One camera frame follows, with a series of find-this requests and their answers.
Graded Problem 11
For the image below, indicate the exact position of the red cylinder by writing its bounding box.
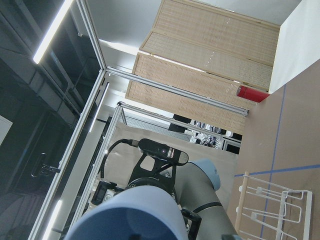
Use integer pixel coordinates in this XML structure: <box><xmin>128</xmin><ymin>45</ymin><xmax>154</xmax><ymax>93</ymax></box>
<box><xmin>236</xmin><ymin>85</ymin><xmax>270</xmax><ymax>103</ymax></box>

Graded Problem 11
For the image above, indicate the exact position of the brown paper table cover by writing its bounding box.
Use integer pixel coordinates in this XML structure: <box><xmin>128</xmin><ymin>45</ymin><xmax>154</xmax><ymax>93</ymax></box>
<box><xmin>227</xmin><ymin>62</ymin><xmax>320</xmax><ymax>240</ymax></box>

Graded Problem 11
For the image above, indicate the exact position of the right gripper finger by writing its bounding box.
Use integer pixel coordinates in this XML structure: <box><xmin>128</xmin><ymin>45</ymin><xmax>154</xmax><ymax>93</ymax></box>
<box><xmin>48</xmin><ymin>227</ymin><xmax>65</xmax><ymax>240</ymax></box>

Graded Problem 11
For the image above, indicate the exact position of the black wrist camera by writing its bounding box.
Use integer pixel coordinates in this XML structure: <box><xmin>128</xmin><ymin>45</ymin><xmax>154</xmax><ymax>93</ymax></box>
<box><xmin>137</xmin><ymin>138</ymin><xmax>189</xmax><ymax>166</ymax></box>

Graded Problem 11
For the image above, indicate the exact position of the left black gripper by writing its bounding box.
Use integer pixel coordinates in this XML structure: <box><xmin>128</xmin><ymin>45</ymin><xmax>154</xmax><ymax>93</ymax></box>
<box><xmin>91</xmin><ymin>152</ymin><xmax>202</xmax><ymax>240</ymax></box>

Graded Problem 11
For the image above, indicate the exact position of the blue plastic cup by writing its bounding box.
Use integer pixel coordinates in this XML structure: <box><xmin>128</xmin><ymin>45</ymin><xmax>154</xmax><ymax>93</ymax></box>
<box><xmin>65</xmin><ymin>185</ymin><xmax>188</xmax><ymax>240</ymax></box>

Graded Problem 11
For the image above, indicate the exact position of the wooden folding screen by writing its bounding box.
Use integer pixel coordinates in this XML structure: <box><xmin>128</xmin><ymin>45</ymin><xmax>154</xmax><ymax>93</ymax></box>
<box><xmin>124</xmin><ymin>0</ymin><xmax>281</xmax><ymax>135</ymax></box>

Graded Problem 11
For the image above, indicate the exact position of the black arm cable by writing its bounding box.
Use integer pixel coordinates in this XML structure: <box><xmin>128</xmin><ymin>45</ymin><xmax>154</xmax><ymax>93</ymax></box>
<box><xmin>99</xmin><ymin>138</ymin><xmax>140</xmax><ymax>180</ymax></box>

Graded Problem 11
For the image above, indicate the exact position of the white wire cup holder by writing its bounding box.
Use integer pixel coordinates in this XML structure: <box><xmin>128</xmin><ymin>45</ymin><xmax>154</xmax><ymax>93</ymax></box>
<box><xmin>235</xmin><ymin>171</ymin><xmax>313</xmax><ymax>240</ymax></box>

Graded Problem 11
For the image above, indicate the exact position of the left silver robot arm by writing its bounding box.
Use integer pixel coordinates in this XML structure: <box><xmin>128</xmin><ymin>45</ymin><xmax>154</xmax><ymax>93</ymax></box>
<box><xmin>91</xmin><ymin>159</ymin><xmax>239</xmax><ymax>240</ymax></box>

